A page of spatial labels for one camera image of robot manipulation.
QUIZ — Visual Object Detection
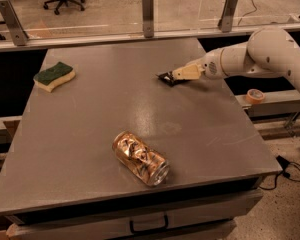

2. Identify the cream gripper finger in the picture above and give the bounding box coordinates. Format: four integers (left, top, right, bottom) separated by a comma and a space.
172, 63, 204, 80

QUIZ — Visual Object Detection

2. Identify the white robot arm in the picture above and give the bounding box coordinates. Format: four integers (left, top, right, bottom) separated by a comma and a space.
168, 27, 300, 93

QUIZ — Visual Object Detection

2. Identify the green and yellow sponge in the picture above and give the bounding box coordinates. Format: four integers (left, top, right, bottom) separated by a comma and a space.
33, 62, 76, 93

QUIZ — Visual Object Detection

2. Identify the orange tape roll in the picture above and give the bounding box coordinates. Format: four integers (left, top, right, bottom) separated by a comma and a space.
246, 89, 265, 104

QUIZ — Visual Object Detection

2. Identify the crushed gold soda can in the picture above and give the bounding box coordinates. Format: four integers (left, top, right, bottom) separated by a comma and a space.
112, 131, 170, 187

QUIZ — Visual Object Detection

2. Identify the grey table drawer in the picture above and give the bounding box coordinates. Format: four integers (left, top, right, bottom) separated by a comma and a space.
7, 189, 262, 240

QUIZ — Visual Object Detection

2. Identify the right metal glass bracket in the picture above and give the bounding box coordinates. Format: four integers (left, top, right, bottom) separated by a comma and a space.
218, 0, 238, 33

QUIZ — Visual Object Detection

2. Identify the metal glass bracket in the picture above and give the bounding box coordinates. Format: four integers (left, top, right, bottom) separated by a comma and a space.
142, 0, 154, 38
0, 0, 29, 46
218, 0, 238, 33

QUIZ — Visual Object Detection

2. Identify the middle metal glass bracket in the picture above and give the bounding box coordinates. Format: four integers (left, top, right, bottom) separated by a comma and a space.
142, 0, 154, 38

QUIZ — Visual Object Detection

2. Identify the black power cable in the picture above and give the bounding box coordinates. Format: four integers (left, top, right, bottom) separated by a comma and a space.
258, 155, 300, 191

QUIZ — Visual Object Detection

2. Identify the black drawer handle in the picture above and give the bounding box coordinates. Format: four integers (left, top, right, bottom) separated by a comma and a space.
129, 215, 169, 235

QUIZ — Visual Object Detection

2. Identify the left metal glass bracket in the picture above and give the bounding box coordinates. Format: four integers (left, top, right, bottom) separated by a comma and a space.
0, 0, 29, 46

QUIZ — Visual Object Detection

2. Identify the metal window rail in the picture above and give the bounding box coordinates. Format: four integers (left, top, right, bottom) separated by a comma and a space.
0, 21, 300, 54

